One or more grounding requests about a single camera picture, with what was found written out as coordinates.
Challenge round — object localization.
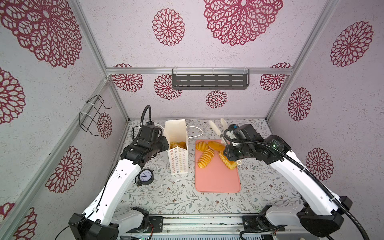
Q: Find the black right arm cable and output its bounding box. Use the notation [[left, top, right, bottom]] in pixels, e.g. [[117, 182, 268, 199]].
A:
[[223, 128, 371, 240]]

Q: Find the white paper gift bag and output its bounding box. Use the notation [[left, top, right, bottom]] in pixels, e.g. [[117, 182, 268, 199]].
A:
[[164, 119, 204, 175]]

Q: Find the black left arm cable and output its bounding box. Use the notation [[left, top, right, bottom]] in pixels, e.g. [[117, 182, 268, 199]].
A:
[[130, 104, 153, 140]]

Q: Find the round scored fake bun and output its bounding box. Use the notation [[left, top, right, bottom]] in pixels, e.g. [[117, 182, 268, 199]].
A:
[[196, 141, 209, 152]]

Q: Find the pink rectangular tray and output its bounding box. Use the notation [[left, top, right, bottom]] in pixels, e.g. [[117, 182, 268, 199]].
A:
[[195, 140, 241, 193]]

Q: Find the black wire wall rack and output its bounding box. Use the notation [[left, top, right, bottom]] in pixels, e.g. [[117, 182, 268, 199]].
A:
[[78, 95, 111, 137]]

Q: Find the small black alarm clock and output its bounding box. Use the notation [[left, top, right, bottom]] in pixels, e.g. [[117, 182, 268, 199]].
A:
[[135, 169, 154, 186]]

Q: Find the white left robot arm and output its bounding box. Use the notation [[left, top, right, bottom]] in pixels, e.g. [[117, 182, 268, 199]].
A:
[[69, 121, 169, 240]]

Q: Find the oval golden fake bread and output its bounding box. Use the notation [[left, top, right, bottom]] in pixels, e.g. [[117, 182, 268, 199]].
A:
[[208, 141, 225, 152]]

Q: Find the dark grey wall shelf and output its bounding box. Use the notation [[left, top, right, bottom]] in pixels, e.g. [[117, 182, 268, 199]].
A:
[[171, 69, 250, 90]]

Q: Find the yellow oval fake bread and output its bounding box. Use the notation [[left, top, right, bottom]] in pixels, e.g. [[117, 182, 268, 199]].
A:
[[178, 142, 187, 149]]

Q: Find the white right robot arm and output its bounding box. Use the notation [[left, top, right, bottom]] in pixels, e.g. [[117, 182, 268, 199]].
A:
[[209, 120, 353, 238]]

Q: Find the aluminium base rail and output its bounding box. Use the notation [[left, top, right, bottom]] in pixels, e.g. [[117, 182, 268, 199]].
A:
[[119, 212, 301, 238]]

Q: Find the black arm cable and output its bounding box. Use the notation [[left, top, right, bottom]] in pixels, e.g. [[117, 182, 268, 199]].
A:
[[223, 128, 371, 240], [130, 104, 153, 140]]

